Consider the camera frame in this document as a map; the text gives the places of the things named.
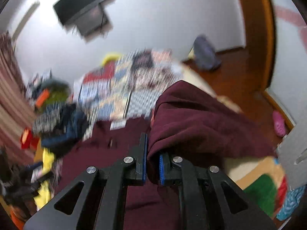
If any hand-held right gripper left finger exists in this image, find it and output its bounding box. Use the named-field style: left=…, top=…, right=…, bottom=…
left=23, top=132, right=148, bottom=230

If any maroon garment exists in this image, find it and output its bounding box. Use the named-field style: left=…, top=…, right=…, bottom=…
left=56, top=80, right=276, bottom=230

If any grey panel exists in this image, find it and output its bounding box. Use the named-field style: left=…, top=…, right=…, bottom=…
left=276, top=115, right=307, bottom=190

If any black wall television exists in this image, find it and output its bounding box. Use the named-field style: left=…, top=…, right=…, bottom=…
left=53, top=0, right=112, bottom=27

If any small black wall monitor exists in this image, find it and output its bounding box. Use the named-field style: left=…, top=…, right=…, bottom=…
left=72, top=3, right=113, bottom=44

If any yellow curved object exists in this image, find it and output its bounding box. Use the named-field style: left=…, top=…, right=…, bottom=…
left=102, top=52, right=121, bottom=66

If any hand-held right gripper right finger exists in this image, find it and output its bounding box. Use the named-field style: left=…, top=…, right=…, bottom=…
left=158, top=152, right=279, bottom=230

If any orange box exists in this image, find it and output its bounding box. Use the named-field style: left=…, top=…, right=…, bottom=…
left=35, top=89, right=50, bottom=108

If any grey backpack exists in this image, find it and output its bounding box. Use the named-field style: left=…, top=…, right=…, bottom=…
left=192, top=35, right=222, bottom=71

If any colourful plush floor mat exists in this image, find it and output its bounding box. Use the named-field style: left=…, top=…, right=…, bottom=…
left=225, top=157, right=288, bottom=218

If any red plush toy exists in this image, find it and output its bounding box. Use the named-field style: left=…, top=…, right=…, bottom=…
left=20, top=128, right=33, bottom=150

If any pink shoe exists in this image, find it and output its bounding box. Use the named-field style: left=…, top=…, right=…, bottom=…
left=272, top=111, right=286, bottom=137

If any orange bin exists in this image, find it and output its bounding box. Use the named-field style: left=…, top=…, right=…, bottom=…
left=10, top=207, right=27, bottom=229

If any yellow garment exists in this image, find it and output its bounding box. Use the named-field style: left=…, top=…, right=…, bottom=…
left=34, top=147, right=59, bottom=209

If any patchwork patterned bedspread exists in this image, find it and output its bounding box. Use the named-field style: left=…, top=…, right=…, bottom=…
left=73, top=48, right=183, bottom=139

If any black floral dotted garment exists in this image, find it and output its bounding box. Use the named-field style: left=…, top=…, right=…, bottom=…
left=32, top=111, right=63, bottom=135

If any striped pink curtain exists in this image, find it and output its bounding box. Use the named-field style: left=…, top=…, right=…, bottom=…
left=0, top=31, right=36, bottom=159

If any teal patterned cloth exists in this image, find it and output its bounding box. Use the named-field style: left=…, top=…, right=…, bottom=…
left=276, top=187, right=305, bottom=221

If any dark navy folded garment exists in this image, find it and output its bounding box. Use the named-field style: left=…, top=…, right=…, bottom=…
left=42, top=103, right=90, bottom=150

